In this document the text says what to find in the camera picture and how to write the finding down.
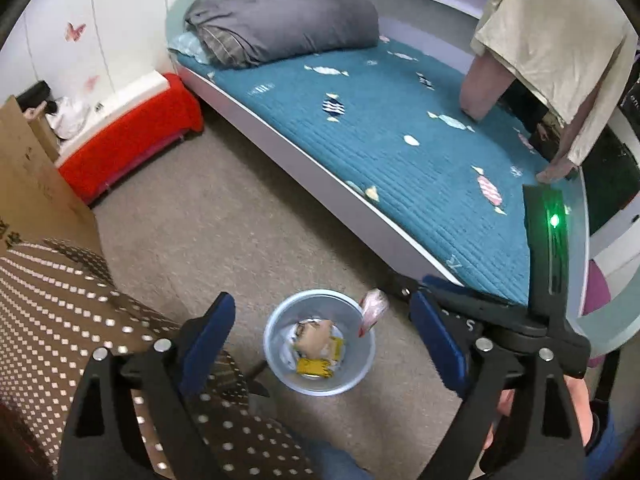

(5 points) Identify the white wardrobe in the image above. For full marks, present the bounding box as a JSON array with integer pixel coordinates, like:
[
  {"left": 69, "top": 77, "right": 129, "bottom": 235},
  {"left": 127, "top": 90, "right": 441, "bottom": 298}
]
[{"left": 0, "top": 0, "right": 201, "bottom": 126}]

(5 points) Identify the grey duvet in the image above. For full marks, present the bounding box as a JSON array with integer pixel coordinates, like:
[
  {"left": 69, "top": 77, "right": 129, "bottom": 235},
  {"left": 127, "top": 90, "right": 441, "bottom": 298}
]
[{"left": 185, "top": 0, "right": 380, "bottom": 70}]

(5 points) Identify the black clothes pile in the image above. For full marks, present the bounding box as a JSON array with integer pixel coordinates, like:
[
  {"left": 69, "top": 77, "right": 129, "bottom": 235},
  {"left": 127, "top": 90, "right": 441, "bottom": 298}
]
[{"left": 15, "top": 82, "right": 51, "bottom": 106}]

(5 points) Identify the brown polka-dot tablecloth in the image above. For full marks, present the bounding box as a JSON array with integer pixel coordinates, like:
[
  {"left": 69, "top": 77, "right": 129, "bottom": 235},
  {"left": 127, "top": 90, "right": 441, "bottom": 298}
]
[{"left": 0, "top": 237, "right": 321, "bottom": 480}]

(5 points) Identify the light blue plastic bin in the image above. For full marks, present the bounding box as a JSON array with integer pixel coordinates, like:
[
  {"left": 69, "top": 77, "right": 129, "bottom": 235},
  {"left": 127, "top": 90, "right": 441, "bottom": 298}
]
[{"left": 263, "top": 289, "right": 377, "bottom": 395}]

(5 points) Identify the beige hanging shirt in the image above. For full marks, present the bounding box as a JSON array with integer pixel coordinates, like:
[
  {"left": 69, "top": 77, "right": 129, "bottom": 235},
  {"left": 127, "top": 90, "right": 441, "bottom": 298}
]
[{"left": 470, "top": 0, "right": 638, "bottom": 167}]

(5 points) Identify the purple cloth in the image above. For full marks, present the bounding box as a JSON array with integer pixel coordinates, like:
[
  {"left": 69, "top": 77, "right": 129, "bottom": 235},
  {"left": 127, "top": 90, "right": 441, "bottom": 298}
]
[{"left": 584, "top": 259, "right": 612, "bottom": 313}]

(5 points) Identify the pink hanging garment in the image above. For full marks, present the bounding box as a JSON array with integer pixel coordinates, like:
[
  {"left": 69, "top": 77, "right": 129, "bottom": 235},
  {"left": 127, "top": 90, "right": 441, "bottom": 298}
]
[{"left": 460, "top": 50, "right": 581, "bottom": 185}]

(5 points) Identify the person's leg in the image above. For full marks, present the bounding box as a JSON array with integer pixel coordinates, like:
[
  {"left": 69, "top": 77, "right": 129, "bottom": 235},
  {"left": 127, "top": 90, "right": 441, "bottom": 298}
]
[{"left": 300, "top": 440, "right": 373, "bottom": 480}]

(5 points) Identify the bunk bed frame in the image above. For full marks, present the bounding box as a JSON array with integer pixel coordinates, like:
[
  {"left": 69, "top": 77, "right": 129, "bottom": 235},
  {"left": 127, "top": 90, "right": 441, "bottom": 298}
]
[{"left": 165, "top": 0, "right": 640, "bottom": 361}]

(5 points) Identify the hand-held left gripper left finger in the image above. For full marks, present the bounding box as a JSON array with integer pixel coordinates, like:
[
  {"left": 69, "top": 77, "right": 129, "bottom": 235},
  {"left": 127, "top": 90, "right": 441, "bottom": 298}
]
[{"left": 57, "top": 291, "right": 237, "bottom": 480}]

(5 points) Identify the yellow white carton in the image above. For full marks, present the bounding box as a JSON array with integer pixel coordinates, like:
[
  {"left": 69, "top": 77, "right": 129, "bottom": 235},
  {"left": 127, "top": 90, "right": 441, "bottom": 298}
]
[{"left": 296, "top": 339, "right": 346, "bottom": 380}]

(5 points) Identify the plaid pillow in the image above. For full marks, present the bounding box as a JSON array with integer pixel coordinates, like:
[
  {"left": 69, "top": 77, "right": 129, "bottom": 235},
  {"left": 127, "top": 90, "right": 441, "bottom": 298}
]
[{"left": 167, "top": 31, "right": 216, "bottom": 65}]

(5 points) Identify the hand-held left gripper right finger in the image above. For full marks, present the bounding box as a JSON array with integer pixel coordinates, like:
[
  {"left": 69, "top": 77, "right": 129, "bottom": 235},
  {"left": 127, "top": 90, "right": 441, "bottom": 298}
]
[{"left": 409, "top": 290, "right": 588, "bottom": 480}]

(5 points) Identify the person's right hand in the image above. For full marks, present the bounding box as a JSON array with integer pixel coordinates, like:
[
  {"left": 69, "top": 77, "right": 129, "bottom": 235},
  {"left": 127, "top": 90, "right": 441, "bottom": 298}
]
[{"left": 564, "top": 376, "right": 600, "bottom": 457}]

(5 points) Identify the red storage bench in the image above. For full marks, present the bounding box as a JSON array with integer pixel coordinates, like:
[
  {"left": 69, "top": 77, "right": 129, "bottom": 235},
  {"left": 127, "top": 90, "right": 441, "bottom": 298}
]
[{"left": 52, "top": 72, "right": 205, "bottom": 205}]

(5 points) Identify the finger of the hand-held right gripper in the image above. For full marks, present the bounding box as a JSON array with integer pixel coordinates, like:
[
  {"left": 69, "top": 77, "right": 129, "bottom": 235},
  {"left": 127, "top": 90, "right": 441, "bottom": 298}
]
[{"left": 387, "top": 271, "right": 503, "bottom": 313}]

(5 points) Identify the large cardboard box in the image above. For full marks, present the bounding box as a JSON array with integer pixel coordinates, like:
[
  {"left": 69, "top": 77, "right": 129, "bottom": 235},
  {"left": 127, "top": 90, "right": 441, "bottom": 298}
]
[{"left": 0, "top": 95, "right": 106, "bottom": 261}]

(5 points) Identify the dark garment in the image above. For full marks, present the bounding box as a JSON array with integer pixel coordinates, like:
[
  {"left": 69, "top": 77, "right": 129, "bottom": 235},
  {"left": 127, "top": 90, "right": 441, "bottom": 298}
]
[{"left": 500, "top": 77, "right": 563, "bottom": 163}]

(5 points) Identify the pink white plastic wrapper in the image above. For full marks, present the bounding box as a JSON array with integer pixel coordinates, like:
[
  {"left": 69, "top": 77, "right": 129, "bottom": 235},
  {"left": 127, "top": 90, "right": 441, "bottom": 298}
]
[{"left": 357, "top": 288, "right": 391, "bottom": 337}]

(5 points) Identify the teal quilted bed mattress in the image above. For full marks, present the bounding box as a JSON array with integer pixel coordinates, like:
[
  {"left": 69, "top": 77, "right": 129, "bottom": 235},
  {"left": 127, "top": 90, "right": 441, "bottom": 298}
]
[{"left": 175, "top": 35, "right": 586, "bottom": 308}]

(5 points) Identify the beige paper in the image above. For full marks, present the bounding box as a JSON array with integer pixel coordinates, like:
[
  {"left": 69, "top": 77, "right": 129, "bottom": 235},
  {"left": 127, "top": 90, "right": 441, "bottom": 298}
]
[{"left": 291, "top": 319, "right": 337, "bottom": 358}]

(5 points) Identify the white plastic bag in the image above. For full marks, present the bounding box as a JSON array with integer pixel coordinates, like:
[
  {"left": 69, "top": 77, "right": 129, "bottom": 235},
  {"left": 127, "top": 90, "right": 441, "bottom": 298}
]
[{"left": 47, "top": 97, "right": 91, "bottom": 140}]

